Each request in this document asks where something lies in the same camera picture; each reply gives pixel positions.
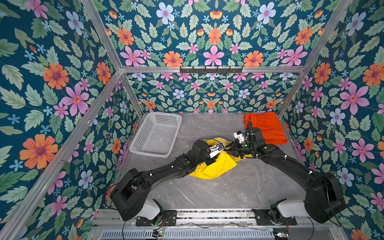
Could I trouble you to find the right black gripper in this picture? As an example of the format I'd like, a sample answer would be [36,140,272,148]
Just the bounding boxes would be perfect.
[224,139,256,159]

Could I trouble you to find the yellow shorts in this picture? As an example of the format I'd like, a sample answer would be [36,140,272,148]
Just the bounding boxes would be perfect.
[189,138,252,180]

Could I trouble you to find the orange shorts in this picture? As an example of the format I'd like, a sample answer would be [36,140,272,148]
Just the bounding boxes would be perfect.
[243,112,288,145]

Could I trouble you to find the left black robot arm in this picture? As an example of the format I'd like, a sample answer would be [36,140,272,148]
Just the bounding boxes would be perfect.
[110,140,225,225]

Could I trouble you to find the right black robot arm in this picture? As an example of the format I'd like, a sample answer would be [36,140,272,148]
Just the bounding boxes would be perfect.
[226,140,347,224]

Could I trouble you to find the white plastic laundry basket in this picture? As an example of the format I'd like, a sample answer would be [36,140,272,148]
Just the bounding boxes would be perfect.
[129,112,183,159]

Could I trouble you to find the white ventilation grille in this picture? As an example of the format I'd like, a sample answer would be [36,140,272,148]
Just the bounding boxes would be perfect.
[101,229,275,240]

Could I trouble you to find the left electronics board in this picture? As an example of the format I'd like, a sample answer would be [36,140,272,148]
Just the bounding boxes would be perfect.
[152,230,165,239]

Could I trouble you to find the electronics board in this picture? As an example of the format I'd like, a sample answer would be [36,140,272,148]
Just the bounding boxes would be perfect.
[273,231,289,240]
[152,230,165,239]

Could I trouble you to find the right electronics board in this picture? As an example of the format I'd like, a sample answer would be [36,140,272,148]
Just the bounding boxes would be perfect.
[273,231,289,240]

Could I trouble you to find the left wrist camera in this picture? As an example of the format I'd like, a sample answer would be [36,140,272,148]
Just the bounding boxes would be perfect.
[209,143,226,159]

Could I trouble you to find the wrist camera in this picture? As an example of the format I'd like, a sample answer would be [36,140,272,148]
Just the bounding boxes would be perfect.
[233,131,246,144]
[209,143,226,159]

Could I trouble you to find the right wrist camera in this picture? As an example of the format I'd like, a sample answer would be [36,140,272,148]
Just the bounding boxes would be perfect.
[233,131,246,144]

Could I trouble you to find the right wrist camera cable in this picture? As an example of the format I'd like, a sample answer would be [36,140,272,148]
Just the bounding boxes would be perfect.
[245,120,254,142]

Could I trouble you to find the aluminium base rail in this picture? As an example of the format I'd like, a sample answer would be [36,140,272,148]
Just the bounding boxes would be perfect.
[91,208,344,230]

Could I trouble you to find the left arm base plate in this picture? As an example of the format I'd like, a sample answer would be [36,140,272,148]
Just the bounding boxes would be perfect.
[136,210,178,227]

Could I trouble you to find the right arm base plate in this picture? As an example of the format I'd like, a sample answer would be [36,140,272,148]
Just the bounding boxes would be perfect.
[252,209,297,226]

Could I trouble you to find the black hook rail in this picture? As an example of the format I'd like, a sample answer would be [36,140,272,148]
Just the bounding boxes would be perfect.
[179,66,243,74]

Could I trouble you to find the right black base cable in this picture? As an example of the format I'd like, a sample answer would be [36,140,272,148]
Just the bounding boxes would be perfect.
[305,215,315,240]

